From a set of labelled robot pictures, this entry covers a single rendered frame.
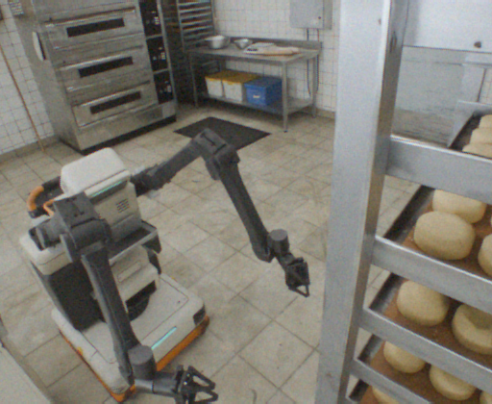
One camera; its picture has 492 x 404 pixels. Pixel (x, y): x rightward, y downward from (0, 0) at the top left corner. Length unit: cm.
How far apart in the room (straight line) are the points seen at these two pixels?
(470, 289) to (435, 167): 10
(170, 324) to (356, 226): 166
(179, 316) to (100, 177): 91
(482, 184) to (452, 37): 9
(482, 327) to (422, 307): 6
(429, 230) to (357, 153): 12
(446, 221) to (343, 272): 11
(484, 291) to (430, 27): 19
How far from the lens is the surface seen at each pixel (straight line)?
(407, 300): 39
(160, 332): 186
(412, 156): 26
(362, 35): 22
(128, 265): 158
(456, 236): 34
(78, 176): 129
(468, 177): 26
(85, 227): 86
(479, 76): 67
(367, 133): 23
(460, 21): 24
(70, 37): 444
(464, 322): 40
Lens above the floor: 171
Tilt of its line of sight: 33 degrees down
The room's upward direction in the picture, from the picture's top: 5 degrees counter-clockwise
